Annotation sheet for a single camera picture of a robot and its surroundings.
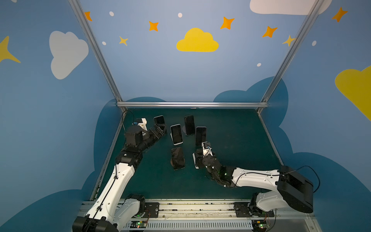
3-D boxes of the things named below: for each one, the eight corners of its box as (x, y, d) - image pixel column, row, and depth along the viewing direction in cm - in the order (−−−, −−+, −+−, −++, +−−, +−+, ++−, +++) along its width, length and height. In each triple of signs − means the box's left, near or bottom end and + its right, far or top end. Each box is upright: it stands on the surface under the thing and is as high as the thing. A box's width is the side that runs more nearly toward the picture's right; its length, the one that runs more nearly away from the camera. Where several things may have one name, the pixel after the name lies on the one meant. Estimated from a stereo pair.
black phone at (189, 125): (185, 135, 108) (185, 127, 100) (184, 124, 115) (184, 115, 107) (194, 134, 108) (195, 126, 101) (192, 123, 115) (193, 115, 108)
